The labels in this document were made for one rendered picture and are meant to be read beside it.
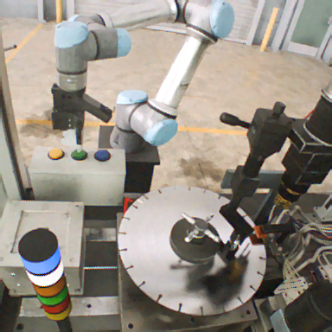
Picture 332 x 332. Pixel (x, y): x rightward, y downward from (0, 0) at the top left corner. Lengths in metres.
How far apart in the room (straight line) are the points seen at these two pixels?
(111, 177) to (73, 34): 0.41
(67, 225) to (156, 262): 0.23
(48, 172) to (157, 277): 0.44
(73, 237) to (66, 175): 0.23
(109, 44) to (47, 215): 0.44
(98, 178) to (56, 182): 0.13
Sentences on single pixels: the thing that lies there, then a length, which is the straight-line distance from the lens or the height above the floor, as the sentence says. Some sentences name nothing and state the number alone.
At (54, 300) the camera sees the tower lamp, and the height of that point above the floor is 1.05.
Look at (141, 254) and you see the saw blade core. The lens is 0.57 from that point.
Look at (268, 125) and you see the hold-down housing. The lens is 0.45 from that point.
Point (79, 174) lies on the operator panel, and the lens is 0.81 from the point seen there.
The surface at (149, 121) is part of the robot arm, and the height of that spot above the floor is 0.95.
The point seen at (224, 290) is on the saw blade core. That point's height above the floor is 0.95.
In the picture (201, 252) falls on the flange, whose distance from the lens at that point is 0.59.
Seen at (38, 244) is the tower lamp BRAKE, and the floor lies 1.16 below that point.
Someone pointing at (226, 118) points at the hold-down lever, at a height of 1.22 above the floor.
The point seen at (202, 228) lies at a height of 1.00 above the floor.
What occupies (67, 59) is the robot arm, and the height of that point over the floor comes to 1.21.
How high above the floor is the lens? 1.44
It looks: 39 degrees down
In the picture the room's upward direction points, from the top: 12 degrees clockwise
